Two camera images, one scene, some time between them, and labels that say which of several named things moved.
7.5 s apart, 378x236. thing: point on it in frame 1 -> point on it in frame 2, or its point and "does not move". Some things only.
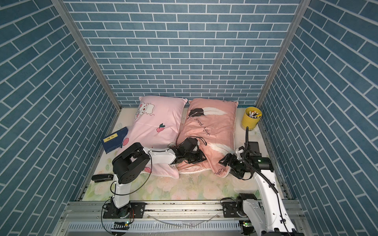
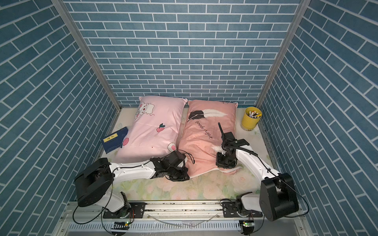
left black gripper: (200, 158) -> (182, 177)
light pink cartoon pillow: (156, 125) does not move
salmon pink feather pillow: (211, 121) does not move
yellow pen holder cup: (251, 117) does not move
